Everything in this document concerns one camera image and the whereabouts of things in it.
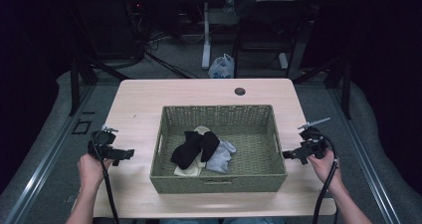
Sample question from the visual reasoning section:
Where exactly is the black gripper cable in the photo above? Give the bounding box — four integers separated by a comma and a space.
91, 137, 120, 224
312, 132, 340, 224

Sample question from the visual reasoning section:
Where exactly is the person's left hand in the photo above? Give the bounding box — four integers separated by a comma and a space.
77, 152, 114, 192

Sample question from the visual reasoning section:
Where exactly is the clear plastic bag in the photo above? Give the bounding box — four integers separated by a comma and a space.
207, 53, 236, 80

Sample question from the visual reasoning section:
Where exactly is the white desk leg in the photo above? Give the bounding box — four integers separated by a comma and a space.
201, 1, 212, 71
278, 52, 290, 70

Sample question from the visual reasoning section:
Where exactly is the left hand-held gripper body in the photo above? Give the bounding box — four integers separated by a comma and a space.
87, 124, 124, 161

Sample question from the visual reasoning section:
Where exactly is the black metal chair frame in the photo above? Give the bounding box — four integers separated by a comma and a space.
231, 0, 312, 80

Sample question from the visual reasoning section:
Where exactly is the long black sock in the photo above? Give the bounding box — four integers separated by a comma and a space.
170, 130, 204, 170

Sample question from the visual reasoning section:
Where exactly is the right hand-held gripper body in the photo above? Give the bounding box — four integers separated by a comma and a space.
297, 116, 331, 160

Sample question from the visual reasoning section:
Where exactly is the green woven basket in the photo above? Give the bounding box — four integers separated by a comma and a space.
149, 104, 289, 195

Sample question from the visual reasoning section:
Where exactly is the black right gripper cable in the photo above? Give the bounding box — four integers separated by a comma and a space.
312, 132, 340, 224

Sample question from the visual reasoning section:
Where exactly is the person's right hand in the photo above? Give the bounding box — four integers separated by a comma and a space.
307, 148, 343, 186

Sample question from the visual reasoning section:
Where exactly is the short black sock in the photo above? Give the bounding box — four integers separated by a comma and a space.
200, 130, 221, 163

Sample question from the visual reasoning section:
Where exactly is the cream sock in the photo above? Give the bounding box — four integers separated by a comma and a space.
173, 125, 212, 178

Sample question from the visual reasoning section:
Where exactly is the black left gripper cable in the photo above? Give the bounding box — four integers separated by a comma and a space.
91, 137, 120, 224

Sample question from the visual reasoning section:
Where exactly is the metal floor rail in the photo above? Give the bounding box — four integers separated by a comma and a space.
327, 87, 403, 224
2, 84, 98, 224

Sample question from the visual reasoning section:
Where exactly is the black metal stand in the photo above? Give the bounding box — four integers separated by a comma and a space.
68, 56, 82, 117
340, 59, 353, 120

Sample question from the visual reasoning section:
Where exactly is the grey sock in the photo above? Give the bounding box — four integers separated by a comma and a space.
205, 140, 238, 175

